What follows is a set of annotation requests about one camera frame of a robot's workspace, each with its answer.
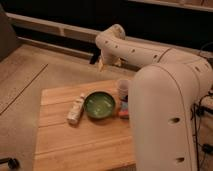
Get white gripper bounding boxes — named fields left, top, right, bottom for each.
left=98, top=54, right=122, bottom=71

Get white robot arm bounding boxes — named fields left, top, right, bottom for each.
left=95, top=24, right=213, bottom=171

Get ceramic cup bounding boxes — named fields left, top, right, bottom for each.
left=117, top=79, right=129, bottom=99

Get green ceramic bowl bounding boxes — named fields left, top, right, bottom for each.
left=84, top=91, right=116, bottom=119

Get blue and orange object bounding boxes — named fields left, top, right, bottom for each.
left=118, top=97, right=129, bottom=119

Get white plastic bottle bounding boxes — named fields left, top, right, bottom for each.
left=67, top=94, right=85, bottom=125

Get wooden board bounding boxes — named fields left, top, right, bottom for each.
left=33, top=80, right=135, bottom=171

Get black chair caster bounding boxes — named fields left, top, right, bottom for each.
left=0, top=158, right=20, bottom=169

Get white shelf frame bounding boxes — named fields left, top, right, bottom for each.
left=5, top=12, right=213, bottom=61

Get black cables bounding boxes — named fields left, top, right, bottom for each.
left=191, top=84, right=213, bottom=171

